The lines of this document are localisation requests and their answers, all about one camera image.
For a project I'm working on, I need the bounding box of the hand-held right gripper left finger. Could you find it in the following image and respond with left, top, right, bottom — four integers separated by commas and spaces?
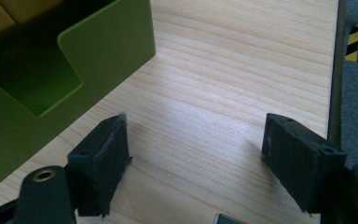
66, 113, 133, 218

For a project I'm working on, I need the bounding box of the yellow box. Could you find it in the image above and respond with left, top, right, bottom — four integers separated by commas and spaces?
0, 0, 63, 43

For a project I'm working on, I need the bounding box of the small grey metal object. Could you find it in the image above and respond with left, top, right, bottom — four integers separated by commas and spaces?
213, 213, 245, 224

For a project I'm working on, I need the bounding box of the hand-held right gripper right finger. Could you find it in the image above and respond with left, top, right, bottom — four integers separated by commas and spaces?
260, 112, 348, 216

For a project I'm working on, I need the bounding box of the green plastic desk organizer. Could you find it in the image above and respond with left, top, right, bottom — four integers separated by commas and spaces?
0, 0, 157, 198

